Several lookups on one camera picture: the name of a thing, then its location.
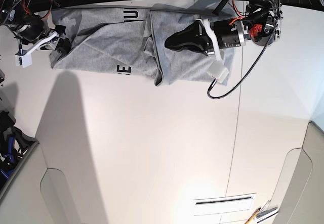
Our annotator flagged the black braided camera cable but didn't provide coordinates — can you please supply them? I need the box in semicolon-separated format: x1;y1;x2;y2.
207;0;283;100

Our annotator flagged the grey T-shirt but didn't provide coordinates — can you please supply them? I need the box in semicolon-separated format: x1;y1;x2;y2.
49;3;237;87

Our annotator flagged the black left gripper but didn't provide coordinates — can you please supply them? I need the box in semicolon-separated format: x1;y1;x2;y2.
165;19;250;56

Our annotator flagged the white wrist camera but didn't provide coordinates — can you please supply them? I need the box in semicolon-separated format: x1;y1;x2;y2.
15;54;32;68
207;61;229;83

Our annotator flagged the metal binder clip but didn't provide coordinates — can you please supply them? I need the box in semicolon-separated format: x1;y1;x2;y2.
254;200;278;223

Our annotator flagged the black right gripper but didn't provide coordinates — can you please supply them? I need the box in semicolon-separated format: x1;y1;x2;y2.
14;16;71;55

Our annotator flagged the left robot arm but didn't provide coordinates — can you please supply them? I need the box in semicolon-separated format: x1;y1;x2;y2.
165;0;282;56

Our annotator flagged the white cable grommet plate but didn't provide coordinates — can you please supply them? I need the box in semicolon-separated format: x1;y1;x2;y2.
192;193;257;216

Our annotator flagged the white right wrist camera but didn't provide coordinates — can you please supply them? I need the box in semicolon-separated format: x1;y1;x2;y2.
15;54;32;68

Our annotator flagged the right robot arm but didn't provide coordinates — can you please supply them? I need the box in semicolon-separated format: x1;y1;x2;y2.
1;0;71;58

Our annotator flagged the blue black tool pile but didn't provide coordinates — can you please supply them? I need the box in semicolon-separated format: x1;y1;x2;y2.
1;111;30;189

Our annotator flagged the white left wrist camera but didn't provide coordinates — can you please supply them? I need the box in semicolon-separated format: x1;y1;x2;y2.
207;61;229;83

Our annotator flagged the yellow pencil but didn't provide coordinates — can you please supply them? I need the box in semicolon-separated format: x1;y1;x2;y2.
245;208;261;224

